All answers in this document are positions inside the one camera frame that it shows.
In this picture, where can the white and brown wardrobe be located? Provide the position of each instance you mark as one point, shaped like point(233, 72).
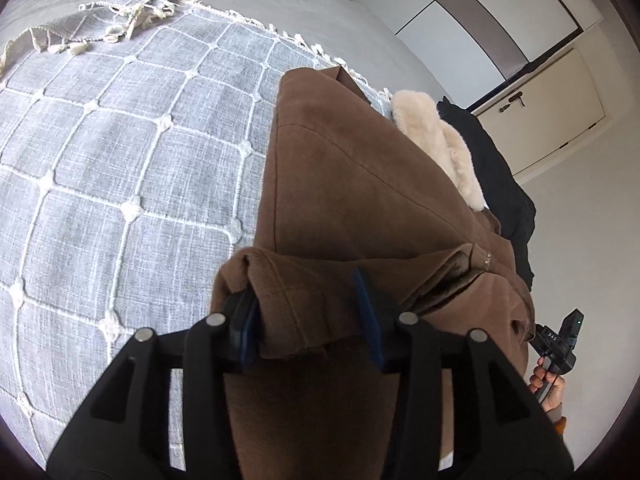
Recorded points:
point(490, 5)

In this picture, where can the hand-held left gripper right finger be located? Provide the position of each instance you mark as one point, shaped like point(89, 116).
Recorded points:
point(369, 322)

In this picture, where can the grey checked fringed blanket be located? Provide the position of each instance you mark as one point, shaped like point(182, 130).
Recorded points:
point(130, 160)

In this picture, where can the person's right hand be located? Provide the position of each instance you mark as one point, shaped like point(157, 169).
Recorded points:
point(552, 392)

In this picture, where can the bed with grey sheet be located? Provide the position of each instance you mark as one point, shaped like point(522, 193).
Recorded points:
point(300, 10)

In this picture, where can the brown coat with fur collar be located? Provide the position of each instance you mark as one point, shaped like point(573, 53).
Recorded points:
point(350, 185)

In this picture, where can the black garment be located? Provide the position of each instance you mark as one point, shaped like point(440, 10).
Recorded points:
point(500, 175)

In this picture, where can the cream door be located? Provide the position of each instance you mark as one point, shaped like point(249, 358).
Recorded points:
point(555, 115)

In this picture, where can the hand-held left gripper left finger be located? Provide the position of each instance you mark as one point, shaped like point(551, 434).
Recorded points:
point(247, 322)

